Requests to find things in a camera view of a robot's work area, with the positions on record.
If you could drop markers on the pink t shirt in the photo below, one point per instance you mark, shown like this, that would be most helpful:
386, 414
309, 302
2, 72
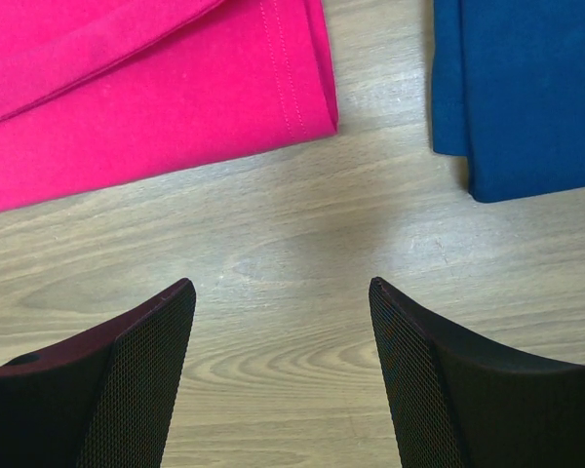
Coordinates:
100, 93

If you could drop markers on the folded blue t shirt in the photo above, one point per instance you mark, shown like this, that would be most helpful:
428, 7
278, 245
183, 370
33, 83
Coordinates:
508, 94

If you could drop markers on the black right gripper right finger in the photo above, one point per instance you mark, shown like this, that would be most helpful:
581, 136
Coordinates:
459, 399

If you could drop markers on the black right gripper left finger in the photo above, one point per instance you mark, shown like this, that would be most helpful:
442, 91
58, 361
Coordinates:
103, 397

